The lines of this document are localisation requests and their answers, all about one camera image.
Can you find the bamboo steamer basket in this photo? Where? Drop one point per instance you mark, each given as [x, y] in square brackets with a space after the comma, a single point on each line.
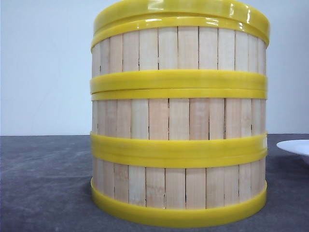
[190, 132]
[180, 198]
[154, 56]

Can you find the yellow rimmed steamer lid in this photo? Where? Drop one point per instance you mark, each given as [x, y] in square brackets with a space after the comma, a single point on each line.
[230, 9]

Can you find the white plate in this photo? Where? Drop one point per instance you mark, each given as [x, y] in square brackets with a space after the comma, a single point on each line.
[300, 147]

